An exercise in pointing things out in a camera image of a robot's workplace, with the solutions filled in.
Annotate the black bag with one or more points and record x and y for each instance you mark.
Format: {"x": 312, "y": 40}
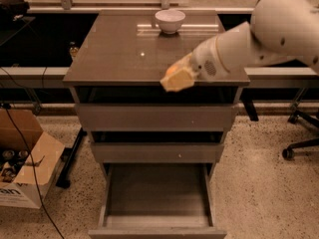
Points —
{"x": 10, "y": 9}

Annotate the grey open bottom drawer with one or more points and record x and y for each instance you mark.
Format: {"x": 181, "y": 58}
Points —
{"x": 157, "y": 201}

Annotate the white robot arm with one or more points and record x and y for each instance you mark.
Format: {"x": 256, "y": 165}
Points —
{"x": 277, "y": 32}

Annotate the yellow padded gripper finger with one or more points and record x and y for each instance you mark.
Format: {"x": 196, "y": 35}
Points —
{"x": 184, "y": 62}
{"x": 180, "y": 80}

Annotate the grey middle drawer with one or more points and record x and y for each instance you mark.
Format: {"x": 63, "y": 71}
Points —
{"x": 157, "y": 146}

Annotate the open cardboard box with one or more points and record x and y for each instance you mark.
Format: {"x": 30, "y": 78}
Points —
{"x": 29, "y": 159}

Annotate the grey drawer cabinet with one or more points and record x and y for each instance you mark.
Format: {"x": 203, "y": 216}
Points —
{"x": 127, "y": 48}

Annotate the small glass bottle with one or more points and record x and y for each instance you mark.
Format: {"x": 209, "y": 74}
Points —
{"x": 73, "y": 50}

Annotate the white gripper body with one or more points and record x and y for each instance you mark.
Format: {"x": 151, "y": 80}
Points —
{"x": 205, "y": 60}

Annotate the white ceramic bowl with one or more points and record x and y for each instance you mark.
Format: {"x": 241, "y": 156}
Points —
{"x": 170, "y": 21}

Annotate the orange fruit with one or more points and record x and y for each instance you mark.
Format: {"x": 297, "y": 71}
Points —
{"x": 171, "y": 70}

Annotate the grey top drawer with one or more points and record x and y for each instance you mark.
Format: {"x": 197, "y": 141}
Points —
{"x": 152, "y": 109}

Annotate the black table leg stand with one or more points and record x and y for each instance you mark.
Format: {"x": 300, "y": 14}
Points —
{"x": 68, "y": 157}

